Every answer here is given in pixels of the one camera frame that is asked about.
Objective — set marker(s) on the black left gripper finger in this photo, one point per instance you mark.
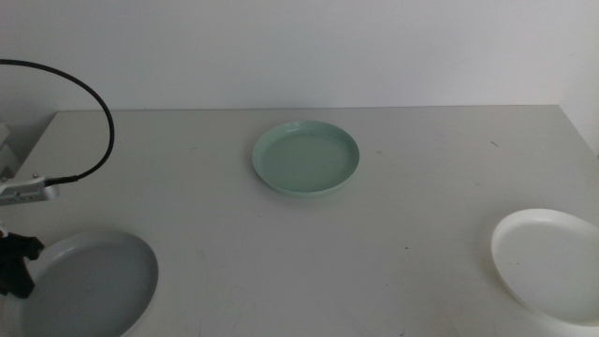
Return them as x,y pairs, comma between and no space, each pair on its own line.
18,271

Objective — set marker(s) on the grey shallow bowl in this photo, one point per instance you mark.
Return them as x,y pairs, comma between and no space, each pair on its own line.
93,285

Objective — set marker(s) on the pale green shallow bowl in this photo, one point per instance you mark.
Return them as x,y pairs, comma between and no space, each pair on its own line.
306,161

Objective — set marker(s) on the white shallow bowl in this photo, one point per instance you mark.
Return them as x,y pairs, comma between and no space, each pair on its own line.
547,267

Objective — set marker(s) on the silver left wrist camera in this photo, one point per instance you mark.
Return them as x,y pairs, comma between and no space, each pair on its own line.
23,193

